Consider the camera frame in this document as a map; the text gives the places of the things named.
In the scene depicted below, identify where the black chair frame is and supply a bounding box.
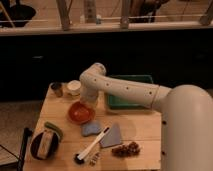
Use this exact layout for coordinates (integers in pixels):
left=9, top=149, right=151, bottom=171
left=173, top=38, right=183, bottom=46
left=0, top=127, right=33, bottom=171

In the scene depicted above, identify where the green cucumber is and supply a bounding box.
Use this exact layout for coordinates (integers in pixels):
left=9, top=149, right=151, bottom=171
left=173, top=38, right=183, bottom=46
left=44, top=122, right=63, bottom=141

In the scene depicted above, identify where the beige wrapped bar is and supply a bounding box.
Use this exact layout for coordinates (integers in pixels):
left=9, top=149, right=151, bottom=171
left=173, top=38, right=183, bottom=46
left=37, top=130, right=54, bottom=159

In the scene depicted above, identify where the blue cloth piece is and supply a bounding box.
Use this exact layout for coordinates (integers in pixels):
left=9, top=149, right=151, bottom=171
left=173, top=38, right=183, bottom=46
left=100, top=123, right=123, bottom=148

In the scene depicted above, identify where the dark grape bunch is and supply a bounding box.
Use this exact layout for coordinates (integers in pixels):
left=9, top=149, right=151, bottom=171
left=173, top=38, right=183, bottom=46
left=111, top=142, right=140, bottom=157

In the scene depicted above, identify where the white black dish brush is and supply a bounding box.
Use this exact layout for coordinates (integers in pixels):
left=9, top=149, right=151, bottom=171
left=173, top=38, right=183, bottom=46
left=74, top=127, right=109, bottom=165

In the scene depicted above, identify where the green plastic tray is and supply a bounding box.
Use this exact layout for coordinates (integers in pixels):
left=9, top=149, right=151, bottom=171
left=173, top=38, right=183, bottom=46
left=106, top=75, right=153, bottom=110

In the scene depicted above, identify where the blue sponge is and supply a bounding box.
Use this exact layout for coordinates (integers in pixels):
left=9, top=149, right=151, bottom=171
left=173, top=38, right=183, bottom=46
left=81, top=121, right=101, bottom=137

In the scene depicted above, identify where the red bowl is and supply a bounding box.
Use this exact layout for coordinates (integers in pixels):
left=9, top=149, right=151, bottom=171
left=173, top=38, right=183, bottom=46
left=67, top=102, right=95, bottom=125

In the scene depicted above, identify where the white cup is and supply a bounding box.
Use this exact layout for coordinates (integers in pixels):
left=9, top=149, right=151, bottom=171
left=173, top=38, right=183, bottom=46
left=67, top=80, right=81, bottom=96

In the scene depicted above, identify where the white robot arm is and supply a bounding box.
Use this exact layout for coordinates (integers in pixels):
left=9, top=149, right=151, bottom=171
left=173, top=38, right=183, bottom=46
left=80, top=63, right=213, bottom=171

